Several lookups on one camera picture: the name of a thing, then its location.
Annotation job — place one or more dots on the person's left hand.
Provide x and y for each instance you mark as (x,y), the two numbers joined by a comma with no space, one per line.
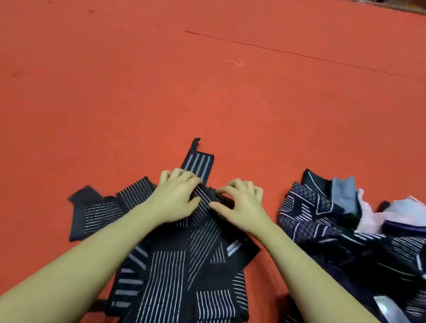
(171,197)

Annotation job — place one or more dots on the person's right hand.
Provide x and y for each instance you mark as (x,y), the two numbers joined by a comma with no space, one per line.
(244,207)

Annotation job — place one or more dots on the pile of black striped bands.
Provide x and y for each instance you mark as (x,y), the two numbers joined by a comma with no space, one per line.
(176,292)

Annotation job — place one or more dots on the person's left forearm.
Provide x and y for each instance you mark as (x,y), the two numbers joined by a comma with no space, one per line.
(72,274)

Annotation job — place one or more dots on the person's right forearm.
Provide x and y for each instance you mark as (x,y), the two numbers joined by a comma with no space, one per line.
(327,300)

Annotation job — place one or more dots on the heap of dark patterned socks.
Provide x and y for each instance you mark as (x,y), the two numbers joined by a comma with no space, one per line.
(340,249)

